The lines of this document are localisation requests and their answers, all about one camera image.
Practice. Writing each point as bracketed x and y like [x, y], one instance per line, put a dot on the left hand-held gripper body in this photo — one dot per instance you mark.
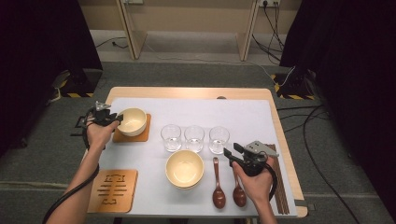
[102, 116]

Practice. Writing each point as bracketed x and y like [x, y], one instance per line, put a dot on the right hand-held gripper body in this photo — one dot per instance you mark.
[253, 161]

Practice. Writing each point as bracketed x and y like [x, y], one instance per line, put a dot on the cream ceramic bowl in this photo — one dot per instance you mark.
[134, 119]
[184, 169]
[184, 188]

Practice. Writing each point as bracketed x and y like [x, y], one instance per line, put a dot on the clear drinking glass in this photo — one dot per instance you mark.
[194, 137]
[171, 137]
[219, 140]

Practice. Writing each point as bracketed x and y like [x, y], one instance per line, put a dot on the wooden coaster with cutouts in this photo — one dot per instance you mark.
[127, 202]
[146, 135]

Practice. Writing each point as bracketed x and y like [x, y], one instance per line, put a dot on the reddish brown wooden spoon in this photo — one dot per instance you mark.
[219, 196]
[239, 196]

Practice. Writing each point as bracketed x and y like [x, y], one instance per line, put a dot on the bundle of brown chopsticks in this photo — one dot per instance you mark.
[281, 193]

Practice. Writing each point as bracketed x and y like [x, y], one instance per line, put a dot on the person's left hand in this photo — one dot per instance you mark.
[98, 137]

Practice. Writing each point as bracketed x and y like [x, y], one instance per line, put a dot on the person's right hand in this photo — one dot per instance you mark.
[257, 186]

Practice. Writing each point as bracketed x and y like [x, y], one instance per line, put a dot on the black yellow-striped stand base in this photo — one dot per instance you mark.
[81, 84]
[295, 85]

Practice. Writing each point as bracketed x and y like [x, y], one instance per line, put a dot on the pale grey floor device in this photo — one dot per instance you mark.
[60, 79]

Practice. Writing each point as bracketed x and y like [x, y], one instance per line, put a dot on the white table mat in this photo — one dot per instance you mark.
[186, 112]

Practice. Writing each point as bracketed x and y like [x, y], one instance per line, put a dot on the light wooden background desk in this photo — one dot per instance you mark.
[134, 43]

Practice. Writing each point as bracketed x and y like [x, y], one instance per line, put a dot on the black curtain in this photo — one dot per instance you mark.
[37, 46]
[358, 62]

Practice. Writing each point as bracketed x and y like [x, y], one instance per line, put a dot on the white wall power outlet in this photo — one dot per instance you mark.
[271, 2]

